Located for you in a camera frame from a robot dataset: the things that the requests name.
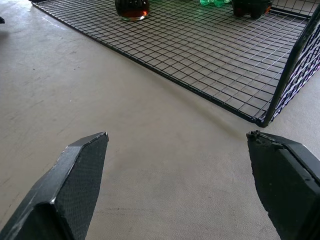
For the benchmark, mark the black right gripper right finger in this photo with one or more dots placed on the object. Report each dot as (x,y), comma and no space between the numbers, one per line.
(282,180)

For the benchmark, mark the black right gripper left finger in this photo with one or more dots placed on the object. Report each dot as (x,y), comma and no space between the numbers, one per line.
(62,190)

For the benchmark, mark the dark plastic bottle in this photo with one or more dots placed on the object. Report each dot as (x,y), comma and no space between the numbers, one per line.
(250,8)

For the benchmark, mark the green plastic bottle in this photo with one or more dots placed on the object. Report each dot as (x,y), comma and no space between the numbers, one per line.
(212,2)

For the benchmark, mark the brown glass bottle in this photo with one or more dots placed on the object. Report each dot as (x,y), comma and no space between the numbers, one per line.
(132,10)

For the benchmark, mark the black object at table edge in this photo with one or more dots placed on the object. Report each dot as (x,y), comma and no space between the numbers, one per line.
(1,20)

